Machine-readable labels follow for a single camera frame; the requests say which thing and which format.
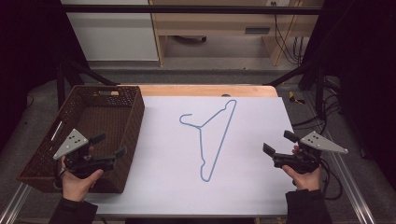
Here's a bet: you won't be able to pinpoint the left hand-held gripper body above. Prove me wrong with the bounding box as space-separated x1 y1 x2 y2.
52 128 118 180

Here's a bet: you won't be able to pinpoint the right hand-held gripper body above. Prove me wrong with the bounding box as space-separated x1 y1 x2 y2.
272 131 349 175

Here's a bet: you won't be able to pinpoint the brown woven basket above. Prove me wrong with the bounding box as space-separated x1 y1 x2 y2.
16 85 146 195

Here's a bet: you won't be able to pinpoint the blue wire clothes hanger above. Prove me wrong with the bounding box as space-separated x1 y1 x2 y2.
178 99 238 183

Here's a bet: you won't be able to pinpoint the person's right hand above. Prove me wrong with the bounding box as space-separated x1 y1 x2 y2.
281 145 322 192

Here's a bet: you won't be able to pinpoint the person's left hand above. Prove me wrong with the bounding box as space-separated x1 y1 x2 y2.
60 145 105 203

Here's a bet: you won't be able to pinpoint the yellow and black tool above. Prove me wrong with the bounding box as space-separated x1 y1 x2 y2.
287 91 306 105

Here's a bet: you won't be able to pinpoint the white paper sheet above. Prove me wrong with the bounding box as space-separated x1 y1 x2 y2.
84 95 297 217

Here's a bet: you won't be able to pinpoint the wooden table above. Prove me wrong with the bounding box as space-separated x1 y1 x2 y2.
119 84 279 98

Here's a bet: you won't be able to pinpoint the black curtain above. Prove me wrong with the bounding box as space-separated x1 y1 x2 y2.
0 0 90 153
300 0 396 190

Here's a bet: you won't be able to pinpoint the white cabinet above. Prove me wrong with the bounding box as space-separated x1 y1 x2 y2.
60 0 160 63

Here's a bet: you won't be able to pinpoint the dark object under desk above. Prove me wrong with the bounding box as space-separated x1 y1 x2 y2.
172 35 208 45

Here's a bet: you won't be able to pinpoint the light wooden desk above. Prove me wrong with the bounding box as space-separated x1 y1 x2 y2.
148 0 325 67

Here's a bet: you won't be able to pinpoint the black floor cables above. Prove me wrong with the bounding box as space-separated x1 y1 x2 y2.
291 76 345 136

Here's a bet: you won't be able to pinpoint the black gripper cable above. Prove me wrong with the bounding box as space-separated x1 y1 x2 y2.
318 157 344 202

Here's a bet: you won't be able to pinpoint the aluminium rail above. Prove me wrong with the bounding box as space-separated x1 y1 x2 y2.
321 130 378 224
0 182 33 224

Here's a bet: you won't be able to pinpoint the black frame leg with strut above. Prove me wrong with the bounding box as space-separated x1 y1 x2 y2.
266 59 326 120
55 59 120 110

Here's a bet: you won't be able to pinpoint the black hanging cable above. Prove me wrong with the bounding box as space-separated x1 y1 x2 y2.
270 1 304 66

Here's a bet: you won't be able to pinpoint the black horizontal frame bar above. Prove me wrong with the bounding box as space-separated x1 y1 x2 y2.
58 4 325 16

